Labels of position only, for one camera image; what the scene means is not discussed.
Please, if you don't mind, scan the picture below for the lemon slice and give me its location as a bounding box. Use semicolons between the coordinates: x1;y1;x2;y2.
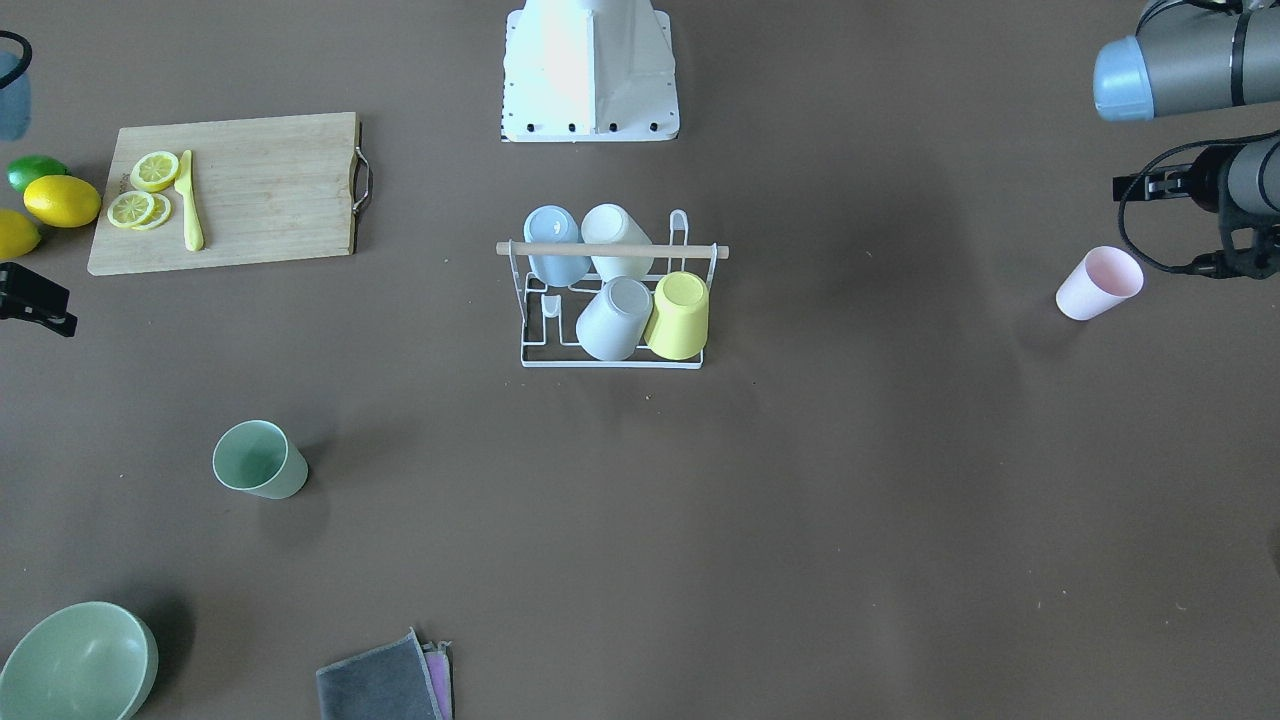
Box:
105;190;173;231
129;151;180;193

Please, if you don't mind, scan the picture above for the pink cup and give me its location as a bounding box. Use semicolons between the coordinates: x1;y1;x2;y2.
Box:
1055;246;1146;322

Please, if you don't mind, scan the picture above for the upper lemon slice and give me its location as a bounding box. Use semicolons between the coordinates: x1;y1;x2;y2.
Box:
129;151;180;193

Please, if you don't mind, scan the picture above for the light blue cup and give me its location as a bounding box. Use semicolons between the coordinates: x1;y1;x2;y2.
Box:
524;205;593;287

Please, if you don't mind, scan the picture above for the white wire cup holder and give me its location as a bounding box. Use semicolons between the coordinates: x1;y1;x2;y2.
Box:
495;206;730;369

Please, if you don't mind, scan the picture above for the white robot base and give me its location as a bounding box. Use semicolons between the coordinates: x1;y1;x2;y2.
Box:
500;1;681;143

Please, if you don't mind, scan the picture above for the yellow cup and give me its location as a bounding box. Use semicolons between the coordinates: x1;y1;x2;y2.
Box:
643;272;709;361

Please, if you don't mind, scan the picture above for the grey cup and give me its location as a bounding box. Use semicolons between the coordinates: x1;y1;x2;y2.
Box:
576;275;652;363

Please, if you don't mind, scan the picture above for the grey folded cloth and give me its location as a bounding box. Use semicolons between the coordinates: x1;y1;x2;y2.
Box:
316;630;454;719

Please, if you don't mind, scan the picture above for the green cup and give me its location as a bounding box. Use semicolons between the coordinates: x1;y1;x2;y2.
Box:
212;419;308;500

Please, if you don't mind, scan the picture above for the yellow lemon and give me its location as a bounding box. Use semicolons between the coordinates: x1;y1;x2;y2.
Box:
0;208;41;263
23;176;102;228

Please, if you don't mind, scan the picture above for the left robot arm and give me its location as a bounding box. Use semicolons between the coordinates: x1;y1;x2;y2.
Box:
1093;1;1279;279

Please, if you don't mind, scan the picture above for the wooden cutting board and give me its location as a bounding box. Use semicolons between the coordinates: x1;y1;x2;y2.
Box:
88;111;369;275

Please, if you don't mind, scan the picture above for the white cup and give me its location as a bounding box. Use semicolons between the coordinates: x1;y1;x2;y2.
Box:
580;204;654;283

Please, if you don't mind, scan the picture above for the green bowl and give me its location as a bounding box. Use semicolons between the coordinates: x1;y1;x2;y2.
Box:
1;601;159;719

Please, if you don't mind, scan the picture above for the yellow plastic knife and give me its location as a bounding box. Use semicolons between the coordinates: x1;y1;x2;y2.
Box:
174;149;205;252

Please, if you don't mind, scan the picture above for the green lime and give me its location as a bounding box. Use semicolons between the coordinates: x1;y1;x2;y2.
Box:
6;155;70;193

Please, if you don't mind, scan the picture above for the lower lemon slice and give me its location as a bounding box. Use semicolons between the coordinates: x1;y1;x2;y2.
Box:
105;190;173;231

